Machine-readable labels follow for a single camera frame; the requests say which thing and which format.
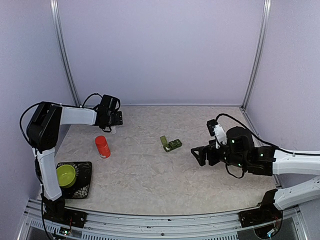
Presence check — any right camera black cable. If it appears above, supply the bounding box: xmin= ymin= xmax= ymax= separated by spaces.
xmin=215 ymin=113 xmax=276 ymax=151

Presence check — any front aluminium rail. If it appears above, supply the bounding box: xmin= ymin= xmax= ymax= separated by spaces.
xmin=14 ymin=199 xmax=311 ymax=240

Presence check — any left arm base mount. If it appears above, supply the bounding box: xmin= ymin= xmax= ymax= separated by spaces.
xmin=43 ymin=208 xmax=87 ymax=228

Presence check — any green pill organizer box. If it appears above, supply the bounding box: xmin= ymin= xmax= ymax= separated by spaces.
xmin=160 ymin=135 xmax=183 ymax=153

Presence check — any camera black cable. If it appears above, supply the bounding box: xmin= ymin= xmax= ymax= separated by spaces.
xmin=81 ymin=92 xmax=104 ymax=108
xmin=215 ymin=113 xmax=276 ymax=151

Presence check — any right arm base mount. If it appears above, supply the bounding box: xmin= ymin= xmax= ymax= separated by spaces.
xmin=238 ymin=189 xmax=283 ymax=228

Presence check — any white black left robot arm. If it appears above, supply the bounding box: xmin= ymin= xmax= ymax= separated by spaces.
xmin=21 ymin=94 xmax=123 ymax=203

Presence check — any right aluminium frame post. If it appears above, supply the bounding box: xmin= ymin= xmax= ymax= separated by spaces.
xmin=241 ymin=0 xmax=272 ymax=112

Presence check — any black patterned square plate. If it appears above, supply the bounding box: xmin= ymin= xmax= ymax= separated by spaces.
xmin=56 ymin=161 xmax=93 ymax=200

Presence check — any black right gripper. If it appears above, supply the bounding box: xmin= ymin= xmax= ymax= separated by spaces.
xmin=191 ymin=138 xmax=248 ymax=169

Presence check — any red bottle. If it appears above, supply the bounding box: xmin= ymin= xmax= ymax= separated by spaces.
xmin=95 ymin=135 xmax=111 ymax=159

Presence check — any left camera black cable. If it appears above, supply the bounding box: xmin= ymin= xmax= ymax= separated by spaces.
xmin=81 ymin=92 xmax=104 ymax=108

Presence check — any left aluminium frame post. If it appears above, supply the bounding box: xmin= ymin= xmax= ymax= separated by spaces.
xmin=50 ymin=0 xmax=81 ymax=106

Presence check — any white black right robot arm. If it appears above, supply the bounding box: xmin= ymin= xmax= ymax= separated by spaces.
xmin=190 ymin=124 xmax=320 ymax=222

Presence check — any green bowl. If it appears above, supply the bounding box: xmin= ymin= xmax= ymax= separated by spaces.
xmin=56 ymin=164 xmax=76 ymax=188

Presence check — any white pill bottle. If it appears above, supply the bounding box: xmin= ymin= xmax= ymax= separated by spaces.
xmin=110 ymin=126 xmax=117 ymax=135

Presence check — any aluminium frame post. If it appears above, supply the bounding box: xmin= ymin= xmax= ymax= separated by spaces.
xmin=50 ymin=0 xmax=81 ymax=106
xmin=241 ymin=0 xmax=272 ymax=112

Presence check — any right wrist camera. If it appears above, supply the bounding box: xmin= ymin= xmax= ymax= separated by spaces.
xmin=206 ymin=119 xmax=227 ymax=146

